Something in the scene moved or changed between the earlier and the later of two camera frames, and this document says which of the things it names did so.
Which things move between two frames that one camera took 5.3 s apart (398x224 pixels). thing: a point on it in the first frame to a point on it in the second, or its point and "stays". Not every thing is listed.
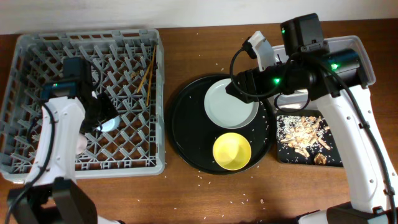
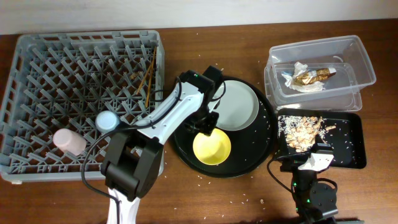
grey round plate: [226, 110] stays
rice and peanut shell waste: [303, 134] stays
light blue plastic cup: [110, 125] stays
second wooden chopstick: [145, 74] stays
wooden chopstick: [151, 76] stays
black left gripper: [111, 111] to [208, 124]
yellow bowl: [232, 151] to [213, 149]
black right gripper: [252, 81] to [295, 161]
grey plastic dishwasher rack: [127, 65] stays
